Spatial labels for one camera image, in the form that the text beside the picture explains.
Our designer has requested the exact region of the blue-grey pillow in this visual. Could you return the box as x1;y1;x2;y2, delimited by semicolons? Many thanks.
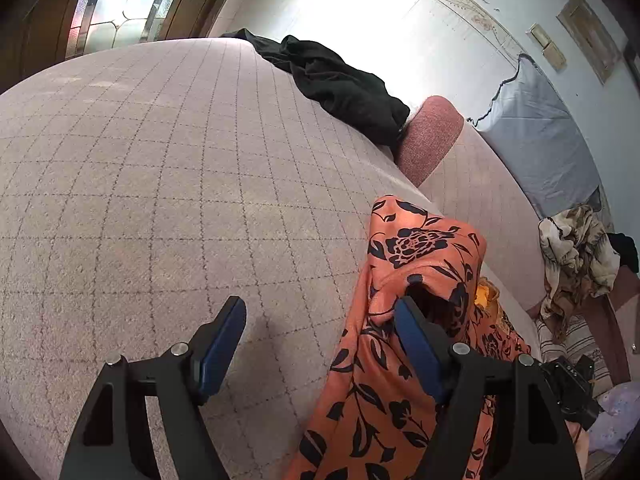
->
467;52;601;216

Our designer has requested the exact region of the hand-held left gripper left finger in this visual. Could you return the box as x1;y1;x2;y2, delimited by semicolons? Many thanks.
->
59;296;248;480

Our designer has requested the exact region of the orange black floral garment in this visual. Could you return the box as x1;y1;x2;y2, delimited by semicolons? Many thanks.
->
282;194;543;480

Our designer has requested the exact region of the dark cloth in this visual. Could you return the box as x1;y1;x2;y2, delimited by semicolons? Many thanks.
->
607;232;640;273

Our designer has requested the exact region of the brown wooden furniture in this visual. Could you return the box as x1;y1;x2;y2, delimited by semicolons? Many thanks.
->
595;260;640;386

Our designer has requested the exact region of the lavender cloth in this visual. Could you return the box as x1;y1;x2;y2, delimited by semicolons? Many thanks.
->
587;382;640;456

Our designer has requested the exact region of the checked pinkish bed cover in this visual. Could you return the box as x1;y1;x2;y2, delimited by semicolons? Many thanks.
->
0;37;441;480

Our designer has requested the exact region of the black cloth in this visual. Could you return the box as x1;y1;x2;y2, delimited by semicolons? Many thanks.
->
220;29;411;148

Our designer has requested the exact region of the beige wall switch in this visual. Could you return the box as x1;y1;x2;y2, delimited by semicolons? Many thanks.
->
527;23;568;72

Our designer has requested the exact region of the striped cloth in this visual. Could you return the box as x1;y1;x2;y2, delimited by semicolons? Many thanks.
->
535;315;613;386

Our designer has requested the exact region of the checked bolster pillow reddish end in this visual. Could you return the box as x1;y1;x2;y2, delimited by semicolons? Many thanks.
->
397;95;551;321

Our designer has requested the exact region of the stained glass window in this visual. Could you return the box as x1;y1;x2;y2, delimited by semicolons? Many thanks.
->
65;0;196;51

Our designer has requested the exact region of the beige brown printed cloth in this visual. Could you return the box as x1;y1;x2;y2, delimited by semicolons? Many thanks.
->
537;205;621;341

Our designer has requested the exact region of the framed wall picture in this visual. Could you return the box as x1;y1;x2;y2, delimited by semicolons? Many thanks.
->
556;0;622;85

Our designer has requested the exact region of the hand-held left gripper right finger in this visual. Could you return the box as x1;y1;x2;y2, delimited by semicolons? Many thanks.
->
394;296;583;480

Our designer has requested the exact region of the brown wooden door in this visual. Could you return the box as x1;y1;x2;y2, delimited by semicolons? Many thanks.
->
0;0;251;91

